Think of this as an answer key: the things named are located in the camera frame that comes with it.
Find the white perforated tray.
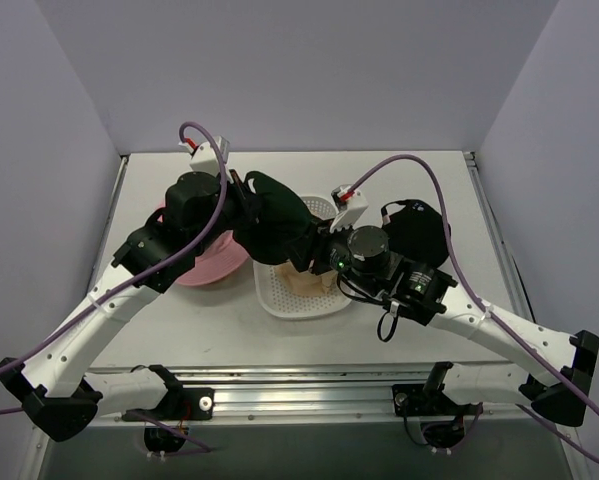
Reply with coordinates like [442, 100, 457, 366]
[252, 194, 353, 320]

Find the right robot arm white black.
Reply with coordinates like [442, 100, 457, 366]
[288, 226, 599, 427]

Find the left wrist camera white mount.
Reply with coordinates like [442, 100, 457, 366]
[179, 136, 230, 176]

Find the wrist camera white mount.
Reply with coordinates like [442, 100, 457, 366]
[330, 185, 368, 233]
[179, 136, 230, 176]

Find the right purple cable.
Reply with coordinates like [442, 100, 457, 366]
[346, 153, 599, 471]

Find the black cap green brim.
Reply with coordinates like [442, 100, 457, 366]
[233, 171, 322, 272]

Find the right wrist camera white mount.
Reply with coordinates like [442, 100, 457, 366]
[330, 185, 368, 233]

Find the beige cloth hat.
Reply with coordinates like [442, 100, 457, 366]
[274, 262, 336, 298]

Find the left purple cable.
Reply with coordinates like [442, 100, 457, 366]
[0, 121, 230, 454]

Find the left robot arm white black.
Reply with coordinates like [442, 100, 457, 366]
[0, 170, 260, 442]

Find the black NY baseball cap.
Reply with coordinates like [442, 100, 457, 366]
[380, 199, 449, 268]

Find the purple cable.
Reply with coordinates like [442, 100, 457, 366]
[0, 121, 230, 454]
[346, 153, 599, 471]

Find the pink bucket hat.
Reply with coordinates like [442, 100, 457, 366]
[175, 231, 249, 287]

